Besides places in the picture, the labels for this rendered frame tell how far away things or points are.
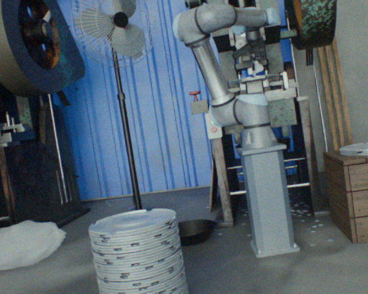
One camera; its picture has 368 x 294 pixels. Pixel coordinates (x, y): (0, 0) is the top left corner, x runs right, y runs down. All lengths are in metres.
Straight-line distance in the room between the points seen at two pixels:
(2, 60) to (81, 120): 1.51
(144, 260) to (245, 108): 0.81
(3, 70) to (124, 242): 1.68
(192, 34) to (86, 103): 2.37
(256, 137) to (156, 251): 0.70
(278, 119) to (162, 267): 1.26
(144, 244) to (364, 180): 0.97
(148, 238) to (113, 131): 2.65
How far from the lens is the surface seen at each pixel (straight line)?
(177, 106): 3.77
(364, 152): 1.93
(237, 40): 2.53
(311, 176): 2.33
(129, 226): 1.37
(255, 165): 1.77
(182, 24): 1.78
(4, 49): 2.67
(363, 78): 3.85
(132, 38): 2.85
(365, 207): 1.89
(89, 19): 2.79
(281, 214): 1.83
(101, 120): 3.96
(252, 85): 2.41
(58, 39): 3.27
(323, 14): 2.37
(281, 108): 2.35
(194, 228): 2.32
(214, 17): 1.72
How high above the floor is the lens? 0.61
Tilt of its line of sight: 3 degrees down
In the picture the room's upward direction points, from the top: 9 degrees counter-clockwise
